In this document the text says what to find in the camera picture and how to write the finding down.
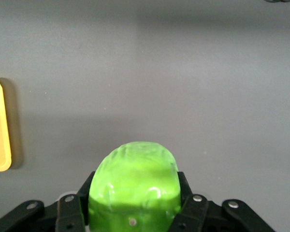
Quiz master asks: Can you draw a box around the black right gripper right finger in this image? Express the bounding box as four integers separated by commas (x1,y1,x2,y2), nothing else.
170,171,276,232

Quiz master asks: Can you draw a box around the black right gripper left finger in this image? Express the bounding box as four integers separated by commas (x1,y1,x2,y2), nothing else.
0,171,95,232

